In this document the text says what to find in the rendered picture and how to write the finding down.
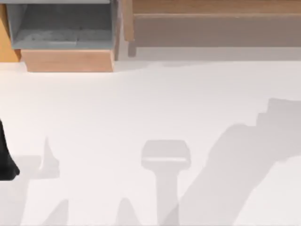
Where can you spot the pale wooden drawer front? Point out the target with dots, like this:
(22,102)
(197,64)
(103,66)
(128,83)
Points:
(67,60)

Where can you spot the pulled-out drawer grey inside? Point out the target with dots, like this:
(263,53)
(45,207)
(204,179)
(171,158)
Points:
(63,26)

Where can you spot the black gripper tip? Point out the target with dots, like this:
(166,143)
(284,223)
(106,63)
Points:
(5,162)

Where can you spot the wooden cupboard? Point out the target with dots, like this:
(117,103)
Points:
(5,47)

